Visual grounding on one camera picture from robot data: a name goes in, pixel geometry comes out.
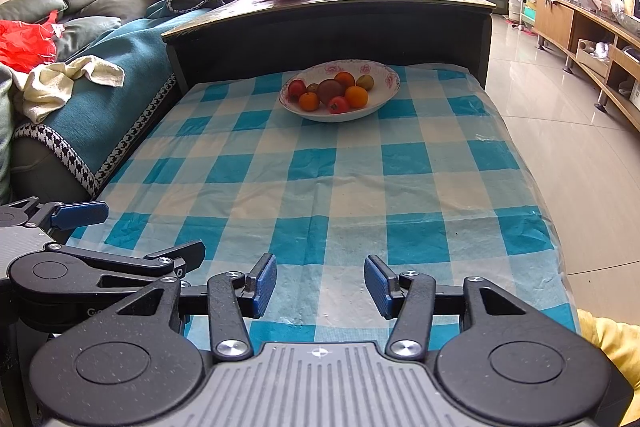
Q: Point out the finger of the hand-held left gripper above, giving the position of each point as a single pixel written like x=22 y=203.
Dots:
x=80 y=214
x=190 y=252

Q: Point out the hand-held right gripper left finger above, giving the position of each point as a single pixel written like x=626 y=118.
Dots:
x=265 y=287

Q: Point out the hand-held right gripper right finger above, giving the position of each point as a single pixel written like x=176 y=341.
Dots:
x=377 y=289

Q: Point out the white floral bowl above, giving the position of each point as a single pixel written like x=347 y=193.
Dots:
x=340 y=117

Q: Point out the red cherry tomato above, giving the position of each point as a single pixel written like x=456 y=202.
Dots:
x=338 y=105

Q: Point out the dark red plum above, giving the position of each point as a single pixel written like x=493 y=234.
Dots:
x=330 y=90

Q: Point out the small green plum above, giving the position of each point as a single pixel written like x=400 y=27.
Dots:
x=312 y=87

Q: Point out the yellow green plum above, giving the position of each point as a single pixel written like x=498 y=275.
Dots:
x=365 y=82

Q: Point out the blue white checkered cloth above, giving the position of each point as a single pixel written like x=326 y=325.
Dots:
x=350 y=187

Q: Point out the cream towel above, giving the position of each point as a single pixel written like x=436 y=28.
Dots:
x=55 y=79

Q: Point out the teal sofa blanket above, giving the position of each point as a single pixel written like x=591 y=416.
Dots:
x=110 y=52

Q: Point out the grey green cushion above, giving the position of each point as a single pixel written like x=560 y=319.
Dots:
x=25 y=2

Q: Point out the person's yellow clothing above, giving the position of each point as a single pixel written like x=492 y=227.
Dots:
x=610 y=342

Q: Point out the dark coffee table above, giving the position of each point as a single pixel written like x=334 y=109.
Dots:
x=325 y=32

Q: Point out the wooden TV cabinet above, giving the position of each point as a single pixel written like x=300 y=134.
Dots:
x=555 y=19

